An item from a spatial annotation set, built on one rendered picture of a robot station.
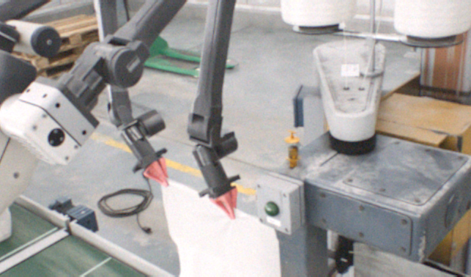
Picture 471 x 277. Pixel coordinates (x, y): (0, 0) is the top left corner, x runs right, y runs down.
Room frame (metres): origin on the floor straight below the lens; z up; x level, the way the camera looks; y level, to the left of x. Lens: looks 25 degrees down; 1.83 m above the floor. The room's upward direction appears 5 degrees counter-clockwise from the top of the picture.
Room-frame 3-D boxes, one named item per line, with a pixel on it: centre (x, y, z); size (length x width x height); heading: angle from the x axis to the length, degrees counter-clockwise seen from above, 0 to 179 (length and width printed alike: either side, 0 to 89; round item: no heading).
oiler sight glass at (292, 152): (0.93, -0.11, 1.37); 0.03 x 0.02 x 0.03; 47
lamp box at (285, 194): (0.88, -0.07, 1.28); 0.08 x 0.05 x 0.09; 47
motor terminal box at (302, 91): (1.40, -0.21, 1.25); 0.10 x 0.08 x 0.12; 162
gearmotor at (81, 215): (2.48, 0.88, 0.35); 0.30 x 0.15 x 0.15; 47
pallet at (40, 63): (6.64, 1.94, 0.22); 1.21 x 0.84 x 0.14; 137
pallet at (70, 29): (6.60, 1.95, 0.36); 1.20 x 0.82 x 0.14; 133
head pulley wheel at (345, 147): (0.99, -0.23, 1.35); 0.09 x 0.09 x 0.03
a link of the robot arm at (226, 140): (1.31, 0.05, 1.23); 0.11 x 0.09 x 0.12; 138
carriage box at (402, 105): (1.18, -0.46, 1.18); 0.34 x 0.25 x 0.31; 137
